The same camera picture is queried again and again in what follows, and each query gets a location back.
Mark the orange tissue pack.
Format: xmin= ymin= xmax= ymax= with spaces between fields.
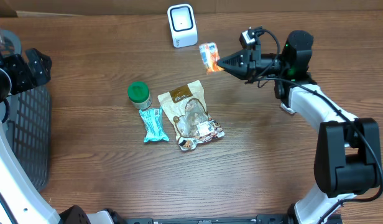
xmin=199 ymin=42 xmax=223 ymax=74

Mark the beige snack pouch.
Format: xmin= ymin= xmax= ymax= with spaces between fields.
xmin=158 ymin=80 xmax=224 ymax=151

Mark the teal snack packet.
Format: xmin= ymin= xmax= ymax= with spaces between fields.
xmin=139 ymin=108 xmax=169 ymax=143

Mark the green lid container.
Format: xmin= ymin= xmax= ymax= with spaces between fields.
xmin=127 ymin=82 xmax=152 ymax=110

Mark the teal tissue pack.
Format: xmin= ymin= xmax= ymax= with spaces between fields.
xmin=280 ymin=103 xmax=296 ymax=115

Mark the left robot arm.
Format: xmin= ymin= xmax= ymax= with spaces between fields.
xmin=0 ymin=29 xmax=114 ymax=223

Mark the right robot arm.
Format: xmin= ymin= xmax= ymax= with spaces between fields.
xmin=217 ymin=27 xmax=383 ymax=223

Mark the white barcode scanner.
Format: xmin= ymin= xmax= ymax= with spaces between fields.
xmin=167 ymin=3 xmax=198 ymax=48

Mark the grey plastic basket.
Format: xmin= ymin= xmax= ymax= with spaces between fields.
xmin=0 ymin=30 xmax=52 ymax=191

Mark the cardboard back panel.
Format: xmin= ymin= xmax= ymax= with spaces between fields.
xmin=0 ymin=0 xmax=383 ymax=17

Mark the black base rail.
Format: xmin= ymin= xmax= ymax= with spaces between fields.
xmin=124 ymin=214 xmax=295 ymax=224

